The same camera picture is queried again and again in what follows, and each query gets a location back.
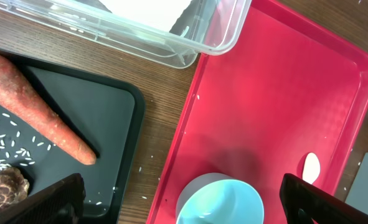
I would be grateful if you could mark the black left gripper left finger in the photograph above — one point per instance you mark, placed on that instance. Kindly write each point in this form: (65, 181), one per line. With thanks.
(61, 202)

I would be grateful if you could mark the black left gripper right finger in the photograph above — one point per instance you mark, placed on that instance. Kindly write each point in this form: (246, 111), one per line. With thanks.
(305, 203)

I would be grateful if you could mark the white plastic spoon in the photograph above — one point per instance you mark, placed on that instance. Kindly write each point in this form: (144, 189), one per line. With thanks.
(311, 168)

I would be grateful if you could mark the white rice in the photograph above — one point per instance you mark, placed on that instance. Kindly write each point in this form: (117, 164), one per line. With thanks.
(21, 145)

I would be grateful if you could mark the blue bowl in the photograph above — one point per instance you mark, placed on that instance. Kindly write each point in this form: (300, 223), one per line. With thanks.
(218, 198)

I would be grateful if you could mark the orange carrot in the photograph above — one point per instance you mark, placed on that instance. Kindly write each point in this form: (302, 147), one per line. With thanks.
(19, 97)

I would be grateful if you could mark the black tray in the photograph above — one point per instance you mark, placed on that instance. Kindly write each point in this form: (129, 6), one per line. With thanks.
(104, 112)

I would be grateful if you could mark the red plastic tray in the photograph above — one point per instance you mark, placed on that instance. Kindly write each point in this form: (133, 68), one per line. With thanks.
(288, 87)

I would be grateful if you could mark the clear plastic bin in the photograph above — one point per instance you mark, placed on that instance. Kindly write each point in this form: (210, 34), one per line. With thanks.
(206, 26)

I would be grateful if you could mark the white crumpled paper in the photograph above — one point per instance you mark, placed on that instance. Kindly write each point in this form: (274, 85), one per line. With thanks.
(158, 14)

